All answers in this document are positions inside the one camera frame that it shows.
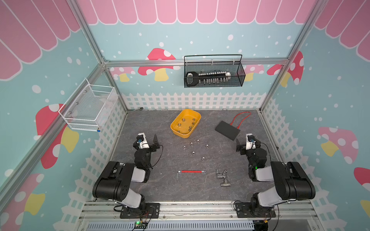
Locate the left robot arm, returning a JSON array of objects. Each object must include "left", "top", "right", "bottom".
[{"left": 92, "top": 133, "right": 161, "bottom": 211}]

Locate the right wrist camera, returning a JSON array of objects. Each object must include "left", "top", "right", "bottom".
[{"left": 246, "top": 133, "right": 256, "bottom": 150}]

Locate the black wire mesh basket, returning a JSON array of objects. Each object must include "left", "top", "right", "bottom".
[{"left": 184, "top": 54, "right": 246, "bottom": 88}]

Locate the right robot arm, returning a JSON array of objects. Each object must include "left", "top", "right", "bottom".
[{"left": 233, "top": 134, "right": 316, "bottom": 218}]

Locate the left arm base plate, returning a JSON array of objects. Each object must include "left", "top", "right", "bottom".
[{"left": 119, "top": 203, "right": 161, "bottom": 219}]

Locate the red cable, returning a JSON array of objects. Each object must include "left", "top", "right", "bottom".
[{"left": 229, "top": 111, "right": 252, "bottom": 130}]

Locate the silver metal clamp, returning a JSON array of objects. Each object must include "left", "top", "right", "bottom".
[{"left": 216, "top": 170, "right": 231, "bottom": 187}]

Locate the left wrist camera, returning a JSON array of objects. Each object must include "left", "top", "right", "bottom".
[{"left": 136, "top": 133, "right": 149, "bottom": 149}]

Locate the black flat box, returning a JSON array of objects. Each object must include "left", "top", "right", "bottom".
[{"left": 215, "top": 121, "right": 240, "bottom": 141}]

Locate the socket wrench set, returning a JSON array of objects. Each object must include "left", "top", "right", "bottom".
[{"left": 185, "top": 71, "right": 231, "bottom": 87}]

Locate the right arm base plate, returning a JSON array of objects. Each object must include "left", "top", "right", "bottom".
[{"left": 233, "top": 201, "right": 276, "bottom": 219}]

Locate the ratchet wrench by wall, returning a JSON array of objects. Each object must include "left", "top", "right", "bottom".
[{"left": 129, "top": 107, "right": 144, "bottom": 111}]

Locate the white wire basket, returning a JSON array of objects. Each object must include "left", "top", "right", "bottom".
[{"left": 59, "top": 79, "right": 118, "bottom": 132}]

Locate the yellow plastic storage box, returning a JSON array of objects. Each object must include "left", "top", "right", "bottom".
[{"left": 170, "top": 109, "right": 201, "bottom": 139}]

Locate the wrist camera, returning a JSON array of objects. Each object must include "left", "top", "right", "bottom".
[
  {"left": 246, "top": 133, "right": 256, "bottom": 150},
  {"left": 136, "top": 133, "right": 149, "bottom": 149}
]

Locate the green circuit board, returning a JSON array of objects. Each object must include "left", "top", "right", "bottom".
[{"left": 135, "top": 221, "right": 148, "bottom": 229}]

